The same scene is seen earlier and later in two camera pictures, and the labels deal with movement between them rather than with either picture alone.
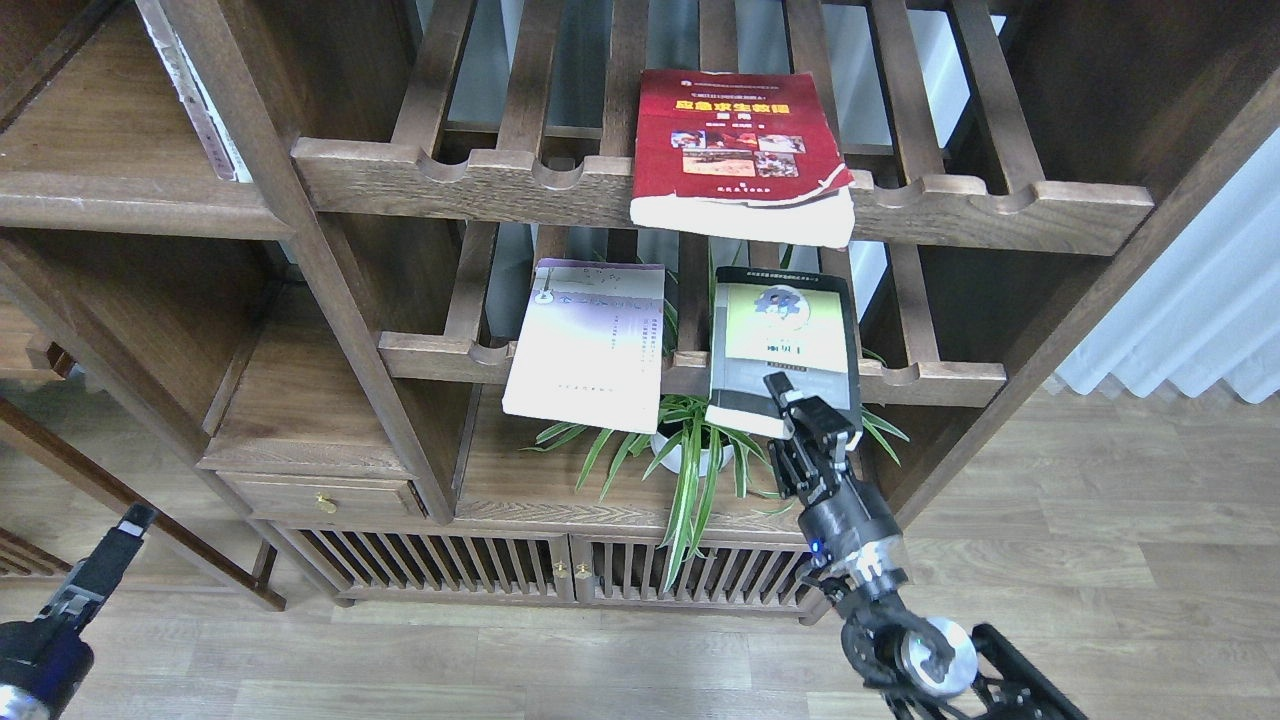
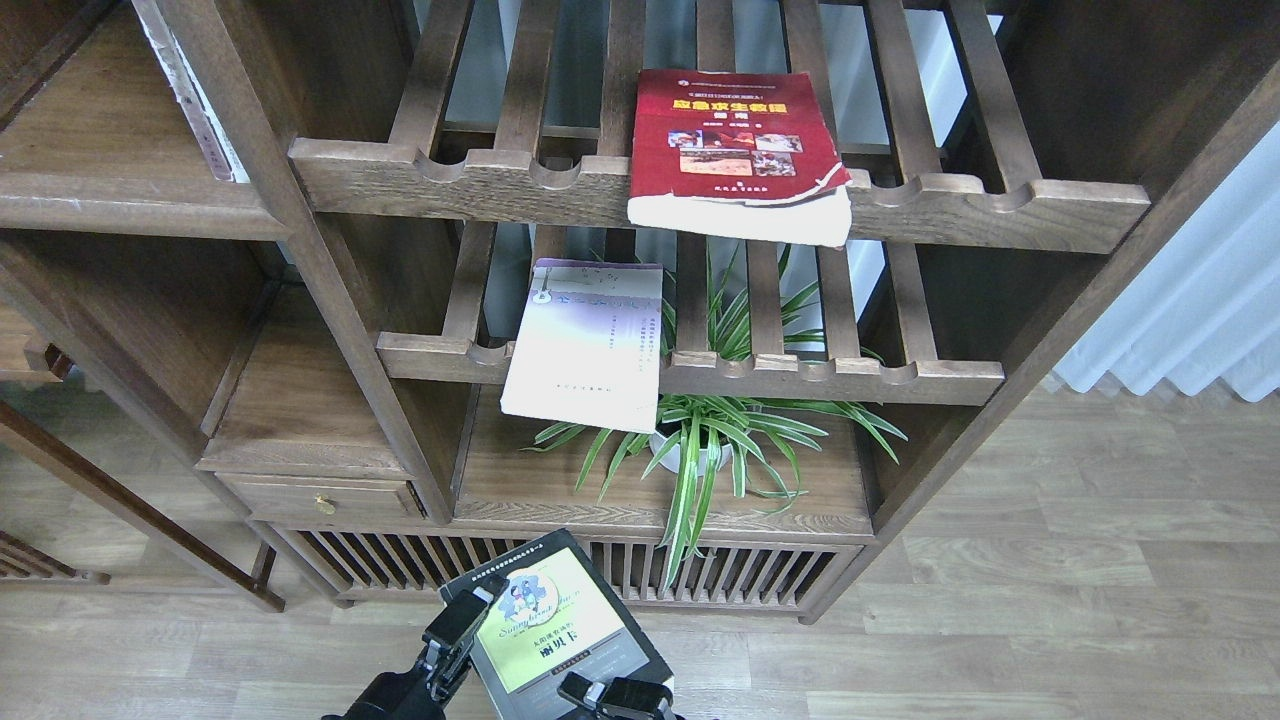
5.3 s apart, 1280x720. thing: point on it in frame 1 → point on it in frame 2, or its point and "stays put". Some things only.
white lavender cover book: (589, 345) stays put
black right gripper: (852, 533) → (621, 698)
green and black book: (769, 322) → (557, 616)
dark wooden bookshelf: (471, 304) stays put
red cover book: (740, 156) stays put
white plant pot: (674, 460) stays put
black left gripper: (43, 661) → (420, 693)
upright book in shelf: (225, 154) stays put
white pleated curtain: (1206, 313) stays put
